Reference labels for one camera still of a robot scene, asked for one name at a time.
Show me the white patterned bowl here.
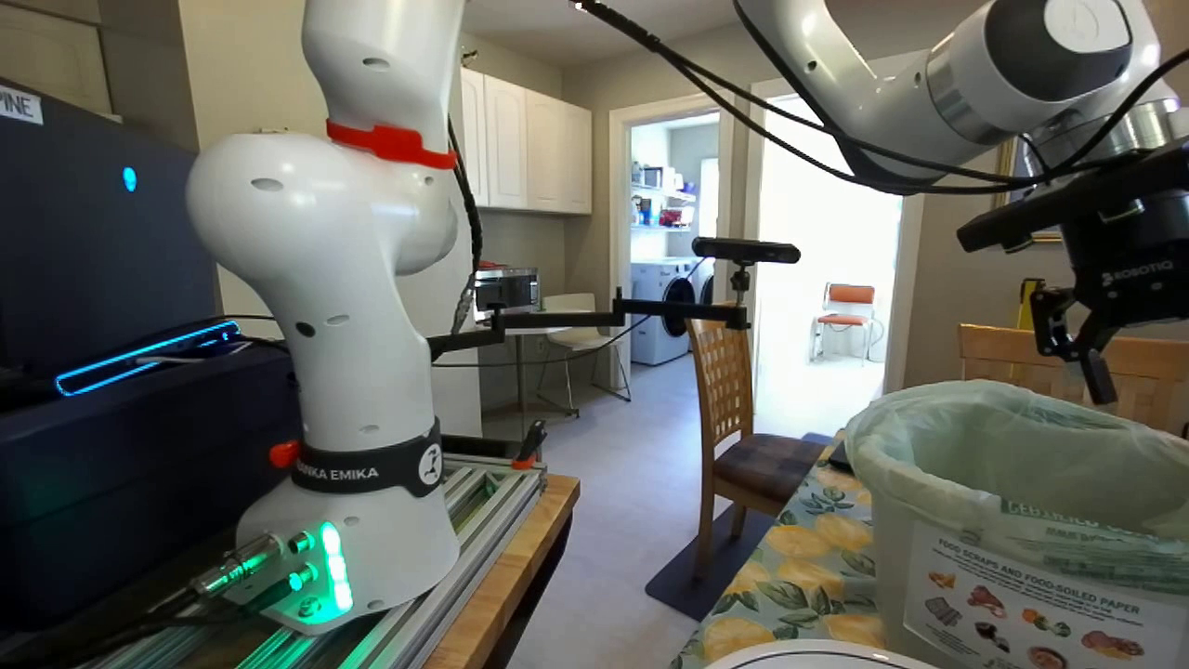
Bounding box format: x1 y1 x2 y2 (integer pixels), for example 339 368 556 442
706 635 906 669

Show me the orange chair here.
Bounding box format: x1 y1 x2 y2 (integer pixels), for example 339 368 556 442
810 277 884 363

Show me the white washing machine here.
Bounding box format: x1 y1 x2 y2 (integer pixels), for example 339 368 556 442
629 255 721 368

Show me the wide white door frame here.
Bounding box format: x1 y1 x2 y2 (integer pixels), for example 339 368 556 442
738 70 942 438

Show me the aluminium rail base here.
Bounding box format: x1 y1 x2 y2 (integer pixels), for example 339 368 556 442
88 457 551 669

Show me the wooden lattice chair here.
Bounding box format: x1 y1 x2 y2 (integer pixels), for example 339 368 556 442
685 313 827 570

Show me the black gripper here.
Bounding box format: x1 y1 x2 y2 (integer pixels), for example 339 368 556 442
1028 147 1189 407

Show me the narrow white door frame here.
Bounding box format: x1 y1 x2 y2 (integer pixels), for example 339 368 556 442
607 85 738 374

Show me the white plastic chair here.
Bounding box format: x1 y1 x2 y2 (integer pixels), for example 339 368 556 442
540 291 624 413

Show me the shelf with colourful items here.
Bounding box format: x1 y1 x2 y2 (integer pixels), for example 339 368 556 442
629 159 702 235

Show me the black computer case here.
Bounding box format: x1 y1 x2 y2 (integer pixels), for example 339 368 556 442
0 79 225 374

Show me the white paper label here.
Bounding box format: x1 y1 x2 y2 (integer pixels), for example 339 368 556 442
0 85 47 127

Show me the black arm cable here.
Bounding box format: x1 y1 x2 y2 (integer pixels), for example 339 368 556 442
572 0 1189 202

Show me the small orange knob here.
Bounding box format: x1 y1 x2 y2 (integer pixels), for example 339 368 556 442
264 434 305 475

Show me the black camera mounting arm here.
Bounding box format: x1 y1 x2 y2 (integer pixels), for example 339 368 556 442
423 286 753 363

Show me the white compost bin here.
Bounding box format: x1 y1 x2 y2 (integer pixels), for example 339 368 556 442
859 475 1189 669

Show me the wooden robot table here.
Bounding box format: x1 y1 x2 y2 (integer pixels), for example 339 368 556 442
423 470 584 669

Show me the dark floor mat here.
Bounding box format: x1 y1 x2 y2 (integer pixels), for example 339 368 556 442
643 496 776 625

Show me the dark controller box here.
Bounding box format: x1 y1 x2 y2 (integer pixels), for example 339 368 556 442
0 337 300 635

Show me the yellow black hazard bar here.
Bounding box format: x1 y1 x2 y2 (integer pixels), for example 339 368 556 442
1014 273 1054 333

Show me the small grey black appliance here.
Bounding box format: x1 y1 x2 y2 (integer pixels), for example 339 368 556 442
473 264 542 313

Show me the black stereo camera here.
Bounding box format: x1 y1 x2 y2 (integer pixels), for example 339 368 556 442
687 235 806 268

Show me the blue glowing light bar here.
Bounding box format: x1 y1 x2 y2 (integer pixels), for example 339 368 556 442
52 317 241 402

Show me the dark striped seat cushion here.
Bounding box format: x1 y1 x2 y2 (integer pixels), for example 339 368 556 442
712 430 833 504

